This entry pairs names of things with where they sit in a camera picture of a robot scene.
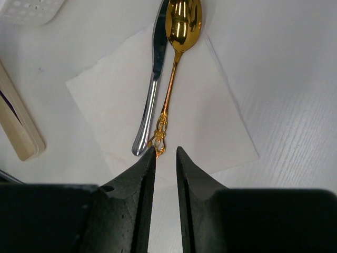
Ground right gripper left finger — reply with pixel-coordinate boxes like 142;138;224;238
79;148;156;252

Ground silver table knife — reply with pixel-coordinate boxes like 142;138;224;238
131;0;169;156

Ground beige wooden cutlery tray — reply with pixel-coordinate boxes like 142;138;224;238
1;66;45;161

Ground white paper napkin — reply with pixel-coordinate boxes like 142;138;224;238
65;26;260;185

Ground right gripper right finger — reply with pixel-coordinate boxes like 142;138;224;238
176;147;229;252

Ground gold ornate spoon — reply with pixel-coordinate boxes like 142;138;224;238
148;0;203;158

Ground white perforated plastic basket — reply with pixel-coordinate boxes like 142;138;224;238
1;0;64;26

